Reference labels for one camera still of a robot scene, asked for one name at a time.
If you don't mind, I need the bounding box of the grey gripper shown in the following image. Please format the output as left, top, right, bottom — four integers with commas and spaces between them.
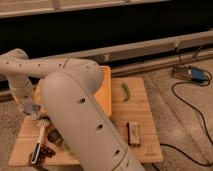
12, 89, 34, 107

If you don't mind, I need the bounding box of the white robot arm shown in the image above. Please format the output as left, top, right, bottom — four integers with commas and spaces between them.
0, 49, 145, 171

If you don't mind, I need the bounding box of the metal can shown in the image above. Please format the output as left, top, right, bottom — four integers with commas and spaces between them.
47, 129, 65, 147

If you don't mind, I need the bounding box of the dark grape bunch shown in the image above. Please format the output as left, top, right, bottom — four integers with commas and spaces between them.
35, 144, 56, 165

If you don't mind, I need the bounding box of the orange plastic bin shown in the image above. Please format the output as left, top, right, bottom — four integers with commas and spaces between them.
33, 65, 112, 117

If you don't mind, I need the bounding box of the green pepper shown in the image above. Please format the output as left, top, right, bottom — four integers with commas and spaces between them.
122, 82, 131, 102

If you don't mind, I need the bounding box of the brown black block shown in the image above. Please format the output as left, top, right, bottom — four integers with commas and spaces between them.
127, 121, 140, 146

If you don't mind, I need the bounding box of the blue power box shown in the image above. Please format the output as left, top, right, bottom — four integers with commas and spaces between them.
172, 64, 210, 84

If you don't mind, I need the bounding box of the black cable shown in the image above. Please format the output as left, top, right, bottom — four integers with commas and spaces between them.
160, 68, 213, 167

